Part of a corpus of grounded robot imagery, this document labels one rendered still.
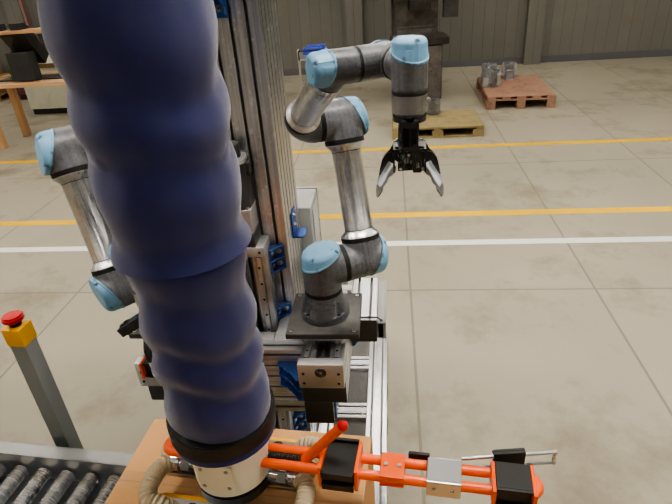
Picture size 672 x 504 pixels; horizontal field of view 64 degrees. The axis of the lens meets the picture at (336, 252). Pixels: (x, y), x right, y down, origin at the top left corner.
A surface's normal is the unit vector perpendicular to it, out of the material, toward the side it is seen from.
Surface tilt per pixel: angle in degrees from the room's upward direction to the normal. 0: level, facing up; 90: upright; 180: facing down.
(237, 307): 77
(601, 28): 90
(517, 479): 0
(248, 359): 69
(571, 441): 0
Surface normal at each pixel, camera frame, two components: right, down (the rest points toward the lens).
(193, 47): 0.82, 0.20
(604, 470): -0.07, -0.87
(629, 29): -0.08, 0.49
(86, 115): -0.51, 0.20
